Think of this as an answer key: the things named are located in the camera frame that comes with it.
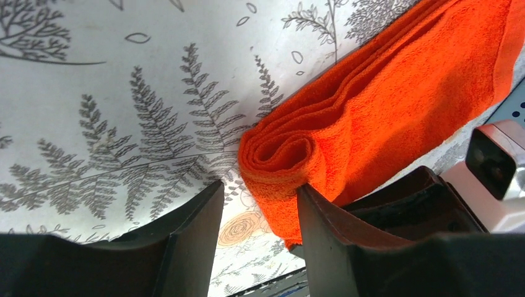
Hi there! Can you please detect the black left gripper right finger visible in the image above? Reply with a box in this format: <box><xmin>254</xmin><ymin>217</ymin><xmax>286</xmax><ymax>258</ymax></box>
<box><xmin>298</xmin><ymin>184</ymin><xmax>524</xmax><ymax>296</ymax></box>

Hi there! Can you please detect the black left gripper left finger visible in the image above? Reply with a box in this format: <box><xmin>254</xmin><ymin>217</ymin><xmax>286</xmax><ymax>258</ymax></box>
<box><xmin>1</xmin><ymin>181</ymin><xmax>224</xmax><ymax>296</ymax></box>

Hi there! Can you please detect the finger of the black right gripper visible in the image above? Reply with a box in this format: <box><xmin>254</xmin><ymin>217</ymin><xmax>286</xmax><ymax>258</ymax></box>
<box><xmin>342</xmin><ymin>166</ymin><xmax>487</xmax><ymax>241</ymax></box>

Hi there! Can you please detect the orange towel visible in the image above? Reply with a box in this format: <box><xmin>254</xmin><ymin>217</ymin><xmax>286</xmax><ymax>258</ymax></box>
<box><xmin>238</xmin><ymin>1</ymin><xmax>524</xmax><ymax>248</ymax></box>

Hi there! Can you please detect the light blue plastic basket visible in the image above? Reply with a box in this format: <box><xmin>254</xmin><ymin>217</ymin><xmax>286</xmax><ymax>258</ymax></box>
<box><xmin>485</xmin><ymin>79</ymin><xmax>525</xmax><ymax>127</ymax></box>

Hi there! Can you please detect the floral patterned table mat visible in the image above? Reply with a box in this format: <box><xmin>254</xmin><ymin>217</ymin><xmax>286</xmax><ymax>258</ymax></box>
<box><xmin>0</xmin><ymin>0</ymin><xmax>525</xmax><ymax>297</ymax></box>

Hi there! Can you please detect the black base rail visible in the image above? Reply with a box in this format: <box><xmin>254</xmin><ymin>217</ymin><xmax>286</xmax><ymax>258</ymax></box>
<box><xmin>228</xmin><ymin>267</ymin><xmax>310</xmax><ymax>297</ymax></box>

